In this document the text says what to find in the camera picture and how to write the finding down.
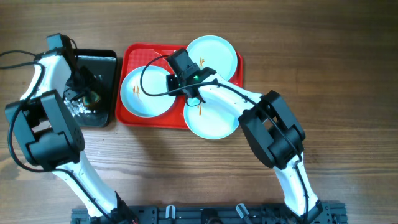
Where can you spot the pale blue plate front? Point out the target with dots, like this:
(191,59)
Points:
(209,119)

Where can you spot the pale blue plate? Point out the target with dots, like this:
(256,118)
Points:
(140,104)
(214,52)
(209,119)

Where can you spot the green scrubbing sponge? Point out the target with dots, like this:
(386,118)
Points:
(91,100)

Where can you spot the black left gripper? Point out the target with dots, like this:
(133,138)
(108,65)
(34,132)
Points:
(89,80)

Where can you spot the pale blue plate back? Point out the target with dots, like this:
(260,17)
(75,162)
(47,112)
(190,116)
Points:
(214,52)

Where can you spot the red serving tray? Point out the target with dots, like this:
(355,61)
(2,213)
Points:
(137,55)

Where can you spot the black water tray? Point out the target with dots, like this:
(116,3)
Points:
(104,65)

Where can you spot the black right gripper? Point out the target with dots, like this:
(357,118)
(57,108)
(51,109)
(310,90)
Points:
(171,79)

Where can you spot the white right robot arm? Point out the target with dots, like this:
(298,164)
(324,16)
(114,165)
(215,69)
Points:
(272,131)

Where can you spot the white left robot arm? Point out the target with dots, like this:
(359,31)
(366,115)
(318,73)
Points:
(44,137)

